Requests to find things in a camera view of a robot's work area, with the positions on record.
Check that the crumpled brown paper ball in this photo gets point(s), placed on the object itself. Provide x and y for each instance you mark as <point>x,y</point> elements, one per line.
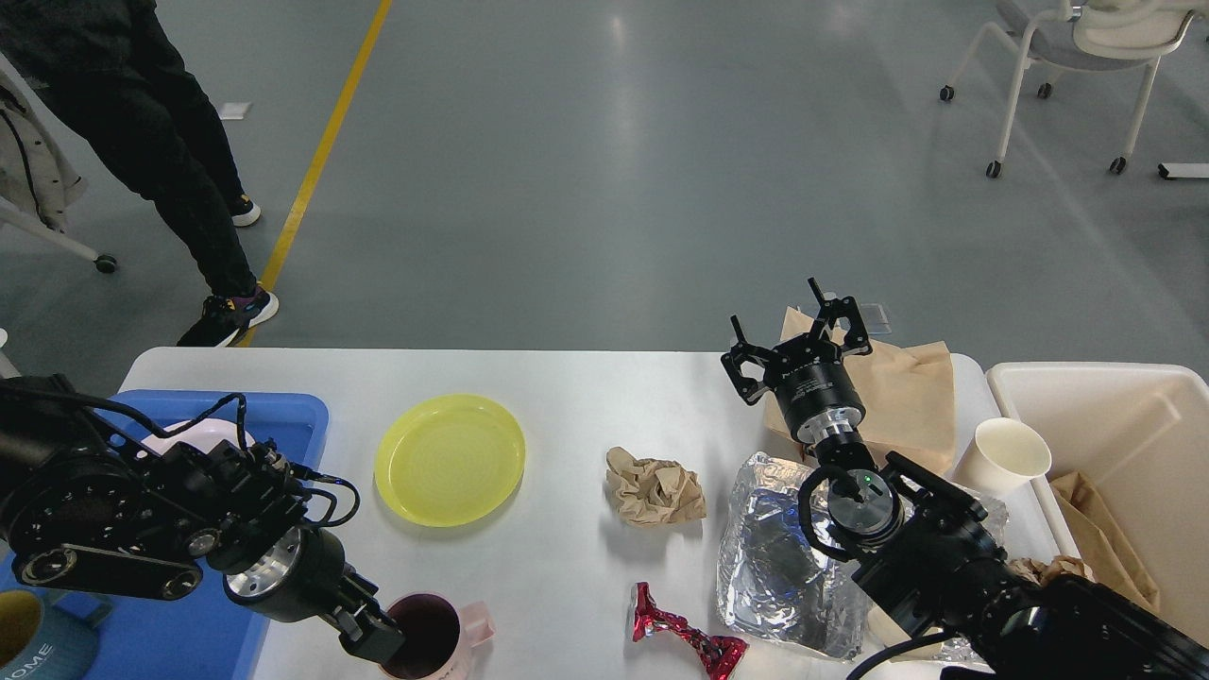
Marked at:
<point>653,492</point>

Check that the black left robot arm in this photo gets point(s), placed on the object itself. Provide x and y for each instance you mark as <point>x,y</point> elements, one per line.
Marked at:
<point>98,497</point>

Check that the blue plastic tray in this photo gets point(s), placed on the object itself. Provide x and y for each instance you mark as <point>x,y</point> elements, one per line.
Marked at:
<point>202,636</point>

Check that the upright white paper cup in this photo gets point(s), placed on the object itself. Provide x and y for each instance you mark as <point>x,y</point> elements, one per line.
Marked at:
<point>1003,455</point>

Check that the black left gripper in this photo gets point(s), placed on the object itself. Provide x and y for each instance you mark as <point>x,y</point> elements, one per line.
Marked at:
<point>306,575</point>

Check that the brown paper bag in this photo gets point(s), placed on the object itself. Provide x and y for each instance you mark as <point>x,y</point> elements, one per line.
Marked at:
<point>909,400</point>

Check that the person in black trousers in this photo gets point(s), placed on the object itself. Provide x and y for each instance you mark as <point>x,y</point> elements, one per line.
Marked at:
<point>108,71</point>

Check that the red foil wrapper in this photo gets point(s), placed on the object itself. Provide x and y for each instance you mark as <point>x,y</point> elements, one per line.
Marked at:
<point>720,656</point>

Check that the white chair base right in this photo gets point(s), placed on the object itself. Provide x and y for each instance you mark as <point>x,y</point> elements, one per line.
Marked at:
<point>1183,170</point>

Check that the brown paper in bin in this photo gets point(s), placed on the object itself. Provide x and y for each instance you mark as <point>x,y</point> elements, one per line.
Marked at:
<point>1101,542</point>

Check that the blue ceramic mug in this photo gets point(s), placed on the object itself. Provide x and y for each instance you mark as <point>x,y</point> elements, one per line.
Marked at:
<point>41,640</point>

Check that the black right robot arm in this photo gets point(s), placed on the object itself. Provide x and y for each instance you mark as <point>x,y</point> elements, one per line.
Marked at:
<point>923,554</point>

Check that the pink ceramic mug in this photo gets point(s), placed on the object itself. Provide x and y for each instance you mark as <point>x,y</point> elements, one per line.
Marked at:
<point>439,638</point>

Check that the beige plastic bin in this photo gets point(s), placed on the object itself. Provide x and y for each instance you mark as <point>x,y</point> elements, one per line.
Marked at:
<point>1139,433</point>

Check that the crumpled brown paper right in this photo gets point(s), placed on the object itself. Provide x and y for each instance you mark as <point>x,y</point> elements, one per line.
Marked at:
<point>1041,573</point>

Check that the white office chair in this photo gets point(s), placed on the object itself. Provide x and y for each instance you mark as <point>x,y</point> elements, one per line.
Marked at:
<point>1084,37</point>

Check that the yellow plastic plate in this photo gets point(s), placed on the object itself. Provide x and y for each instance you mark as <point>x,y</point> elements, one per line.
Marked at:
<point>450,460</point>

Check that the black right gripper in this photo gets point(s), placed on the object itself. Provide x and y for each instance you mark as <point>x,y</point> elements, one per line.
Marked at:
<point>810,385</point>

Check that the chair with beige coat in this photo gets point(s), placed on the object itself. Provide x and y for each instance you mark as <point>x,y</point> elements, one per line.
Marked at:
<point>38,183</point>

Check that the lying white paper cup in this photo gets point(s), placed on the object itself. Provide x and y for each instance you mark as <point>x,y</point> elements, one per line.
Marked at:
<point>888,633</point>

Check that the white round plate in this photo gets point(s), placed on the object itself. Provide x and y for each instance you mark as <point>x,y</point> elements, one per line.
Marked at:
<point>204,435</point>

